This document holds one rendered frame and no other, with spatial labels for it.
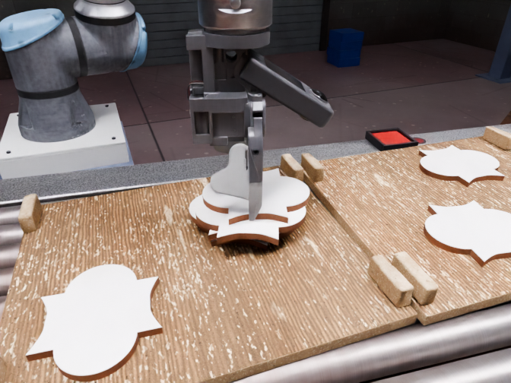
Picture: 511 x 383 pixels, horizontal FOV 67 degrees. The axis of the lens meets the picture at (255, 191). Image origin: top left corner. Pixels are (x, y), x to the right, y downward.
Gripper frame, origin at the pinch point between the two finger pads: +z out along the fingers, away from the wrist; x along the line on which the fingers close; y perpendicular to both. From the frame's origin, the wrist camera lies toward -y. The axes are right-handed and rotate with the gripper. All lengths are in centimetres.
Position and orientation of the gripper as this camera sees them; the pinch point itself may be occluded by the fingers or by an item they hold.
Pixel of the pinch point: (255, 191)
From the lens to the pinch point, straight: 51.1
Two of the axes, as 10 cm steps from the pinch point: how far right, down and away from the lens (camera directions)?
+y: -10.0, 0.2, -0.4
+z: 0.0, 8.5, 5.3
